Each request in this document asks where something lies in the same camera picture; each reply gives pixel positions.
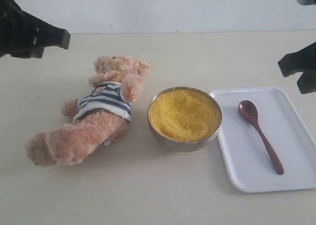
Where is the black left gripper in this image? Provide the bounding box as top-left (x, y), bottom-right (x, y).
top-left (0, 0), bottom-right (71, 59)

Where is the dark brown wooden spoon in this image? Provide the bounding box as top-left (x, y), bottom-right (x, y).
top-left (238, 100), bottom-right (284, 175)

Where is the tan teddy bear striped sweater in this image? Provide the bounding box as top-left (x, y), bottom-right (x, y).
top-left (25, 55), bottom-right (150, 167)

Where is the white rectangular plastic tray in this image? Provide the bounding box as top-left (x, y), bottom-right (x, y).
top-left (211, 87), bottom-right (316, 193)

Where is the steel bowl of yellow millet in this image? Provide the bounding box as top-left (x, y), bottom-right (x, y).
top-left (147, 87), bottom-right (223, 152)

